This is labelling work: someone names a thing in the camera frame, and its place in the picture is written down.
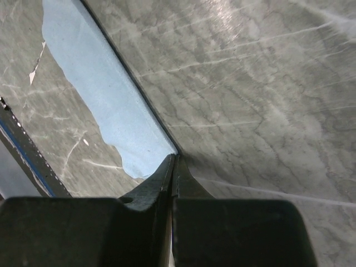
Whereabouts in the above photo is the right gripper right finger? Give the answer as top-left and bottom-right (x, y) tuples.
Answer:
(172, 157), (317, 266)

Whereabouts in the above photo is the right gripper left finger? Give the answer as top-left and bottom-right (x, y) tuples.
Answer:
(1, 155), (175, 266)

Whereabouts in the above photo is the light blue cleaning cloth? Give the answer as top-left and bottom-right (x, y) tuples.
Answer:
(42, 1), (177, 179)

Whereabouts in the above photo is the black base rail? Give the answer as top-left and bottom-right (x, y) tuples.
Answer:
(1, 97), (71, 199)

